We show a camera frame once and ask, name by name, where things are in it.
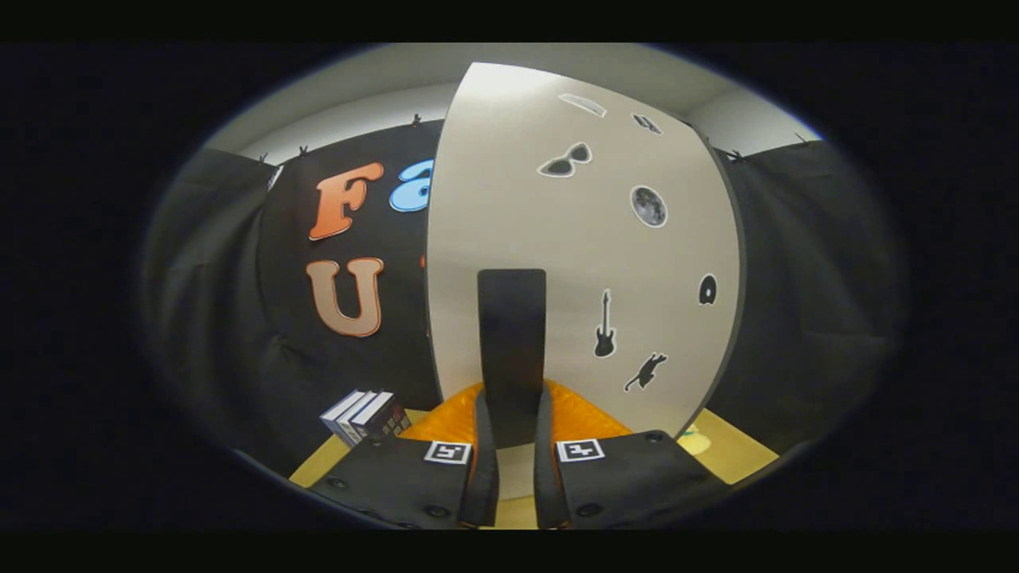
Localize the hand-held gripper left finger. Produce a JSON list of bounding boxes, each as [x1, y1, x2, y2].
[[307, 382, 501, 530]]

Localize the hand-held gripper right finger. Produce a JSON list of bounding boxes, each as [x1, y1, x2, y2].
[[532, 380, 731, 531]]

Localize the beige cabinet door black handle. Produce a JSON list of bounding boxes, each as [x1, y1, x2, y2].
[[424, 62, 748, 498]]

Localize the dark blue book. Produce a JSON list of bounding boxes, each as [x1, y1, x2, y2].
[[320, 390, 363, 442], [350, 392, 412, 442], [334, 390, 379, 445]]

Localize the black backdrop cloth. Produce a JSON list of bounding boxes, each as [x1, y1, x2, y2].
[[142, 119, 904, 478]]

